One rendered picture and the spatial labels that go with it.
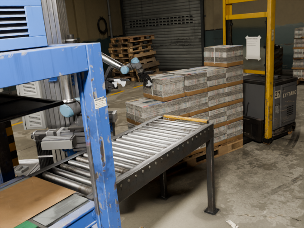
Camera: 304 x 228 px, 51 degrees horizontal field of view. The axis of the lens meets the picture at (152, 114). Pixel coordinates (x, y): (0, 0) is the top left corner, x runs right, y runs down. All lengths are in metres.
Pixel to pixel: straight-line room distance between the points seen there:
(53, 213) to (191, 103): 2.27
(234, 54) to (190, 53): 7.03
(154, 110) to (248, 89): 1.74
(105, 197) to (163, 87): 2.01
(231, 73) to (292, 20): 5.98
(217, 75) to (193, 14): 7.16
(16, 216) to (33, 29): 0.85
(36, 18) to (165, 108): 2.18
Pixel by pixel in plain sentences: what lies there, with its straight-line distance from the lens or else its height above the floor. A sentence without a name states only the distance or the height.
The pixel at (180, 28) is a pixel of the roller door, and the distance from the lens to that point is 11.02.
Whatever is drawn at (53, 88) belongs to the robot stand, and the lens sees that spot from 2.99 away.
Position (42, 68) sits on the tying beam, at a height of 1.49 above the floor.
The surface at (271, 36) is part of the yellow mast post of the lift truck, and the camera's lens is 4.10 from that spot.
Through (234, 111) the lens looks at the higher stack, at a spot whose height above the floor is 0.51.
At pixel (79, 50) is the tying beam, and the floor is 1.53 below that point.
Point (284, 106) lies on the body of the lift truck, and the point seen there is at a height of 0.44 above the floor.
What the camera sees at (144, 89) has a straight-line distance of 3.53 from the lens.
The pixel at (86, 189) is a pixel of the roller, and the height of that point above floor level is 0.79.
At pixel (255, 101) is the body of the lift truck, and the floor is 0.51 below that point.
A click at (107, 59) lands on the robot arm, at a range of 3.16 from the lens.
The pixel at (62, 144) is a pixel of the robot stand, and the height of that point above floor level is 0.70.
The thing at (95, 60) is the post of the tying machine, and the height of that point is 1.48.
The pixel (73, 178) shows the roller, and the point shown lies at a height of 0.79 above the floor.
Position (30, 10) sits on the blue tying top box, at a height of 1.68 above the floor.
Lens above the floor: 1.60
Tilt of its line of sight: 16 degrees down
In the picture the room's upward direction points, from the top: 4 degrees counter-clockwise
